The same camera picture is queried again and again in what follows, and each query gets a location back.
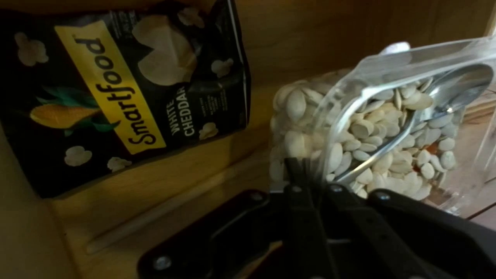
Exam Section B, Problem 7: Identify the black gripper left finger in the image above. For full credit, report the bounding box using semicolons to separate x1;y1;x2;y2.
137;156;324;279

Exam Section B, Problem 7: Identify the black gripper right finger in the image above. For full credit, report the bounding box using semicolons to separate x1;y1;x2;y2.
320;183;496;279

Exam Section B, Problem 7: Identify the clear plastic lunch box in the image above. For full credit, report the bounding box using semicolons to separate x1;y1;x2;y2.
267;34;496;220

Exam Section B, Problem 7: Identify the open wooden drawer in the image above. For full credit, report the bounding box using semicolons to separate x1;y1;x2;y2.
0;0;496;279

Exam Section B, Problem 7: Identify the black Smartfood popcorn bag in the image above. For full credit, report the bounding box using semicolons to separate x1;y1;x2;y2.
0;0;253;200

